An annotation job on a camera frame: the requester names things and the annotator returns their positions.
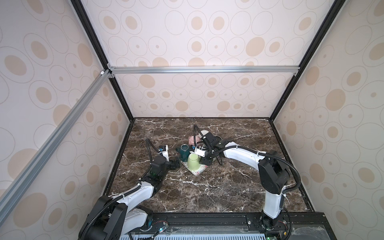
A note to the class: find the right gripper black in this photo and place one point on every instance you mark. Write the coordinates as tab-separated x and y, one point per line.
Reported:
204	161

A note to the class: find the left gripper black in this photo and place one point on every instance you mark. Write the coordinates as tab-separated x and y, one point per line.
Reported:
174	167

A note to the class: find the light green mug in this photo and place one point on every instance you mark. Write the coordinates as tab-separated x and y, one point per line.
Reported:
193	162

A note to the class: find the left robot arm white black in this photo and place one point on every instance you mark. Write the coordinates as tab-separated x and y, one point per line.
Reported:
112	217

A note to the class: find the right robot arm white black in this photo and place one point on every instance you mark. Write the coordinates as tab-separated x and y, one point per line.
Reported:
277	176

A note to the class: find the black mug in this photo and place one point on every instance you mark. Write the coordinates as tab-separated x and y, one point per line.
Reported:
218	139

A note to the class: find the white mug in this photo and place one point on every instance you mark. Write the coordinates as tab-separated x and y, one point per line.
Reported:
204	132

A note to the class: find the dark teal mug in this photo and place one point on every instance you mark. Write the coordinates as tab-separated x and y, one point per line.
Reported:
184	152

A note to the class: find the pink faceted mug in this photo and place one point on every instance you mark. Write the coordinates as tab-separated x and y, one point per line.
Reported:
192	139

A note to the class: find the floral rectangular tray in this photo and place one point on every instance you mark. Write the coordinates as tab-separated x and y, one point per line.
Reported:
201	169

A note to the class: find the horizontal aluminium bar back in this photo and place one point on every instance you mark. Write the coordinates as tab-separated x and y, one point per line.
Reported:
210	70

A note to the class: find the diagonal aluminium bar left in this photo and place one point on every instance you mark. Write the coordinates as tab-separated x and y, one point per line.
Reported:
21	184

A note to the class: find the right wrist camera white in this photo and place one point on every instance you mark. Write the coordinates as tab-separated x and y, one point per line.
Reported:
200	151

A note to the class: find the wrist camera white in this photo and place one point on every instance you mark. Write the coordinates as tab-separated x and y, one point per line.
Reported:
163	150
200	151

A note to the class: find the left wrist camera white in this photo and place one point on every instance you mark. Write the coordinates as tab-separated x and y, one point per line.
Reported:
163	150

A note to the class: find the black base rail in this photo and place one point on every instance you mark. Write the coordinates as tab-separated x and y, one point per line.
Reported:
234	226

